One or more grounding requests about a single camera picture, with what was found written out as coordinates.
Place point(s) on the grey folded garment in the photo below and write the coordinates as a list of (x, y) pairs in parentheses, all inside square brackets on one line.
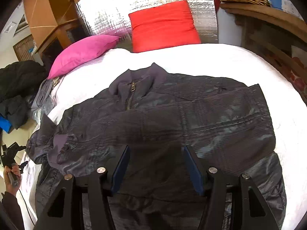
[(44, 101)]

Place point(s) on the white embossed bedspread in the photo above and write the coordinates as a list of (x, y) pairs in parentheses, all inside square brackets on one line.
[(286, 107)]

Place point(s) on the magenta pillow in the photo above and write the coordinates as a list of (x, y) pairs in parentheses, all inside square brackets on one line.
[(80, 52)]

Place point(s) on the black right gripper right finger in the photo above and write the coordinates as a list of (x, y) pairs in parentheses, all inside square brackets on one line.
[(249, 210)]

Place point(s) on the silver foil insulation sheet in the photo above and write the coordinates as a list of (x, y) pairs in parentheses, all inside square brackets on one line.
[(111, 17)]

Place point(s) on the dark navy quilted jacket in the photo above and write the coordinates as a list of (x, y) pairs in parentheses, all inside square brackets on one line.
[(157, 114)]

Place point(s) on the red pillow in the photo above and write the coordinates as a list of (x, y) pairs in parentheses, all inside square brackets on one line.
[(164, 26)]

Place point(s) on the pile of black clothes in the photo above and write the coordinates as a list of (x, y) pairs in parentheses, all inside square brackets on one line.
[(19, 81)]

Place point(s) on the blue cloth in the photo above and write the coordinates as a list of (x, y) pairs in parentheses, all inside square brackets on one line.
[(5, 125)]

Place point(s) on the dark sleeved left forearm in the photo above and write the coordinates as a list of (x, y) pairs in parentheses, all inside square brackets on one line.
[(13, 210)]

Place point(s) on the wooden shelf unit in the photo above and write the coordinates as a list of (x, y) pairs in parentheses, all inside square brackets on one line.
[(276, 36)]

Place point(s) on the brown wooden nightstand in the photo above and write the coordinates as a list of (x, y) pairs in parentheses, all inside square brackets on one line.
[(61, 37)]

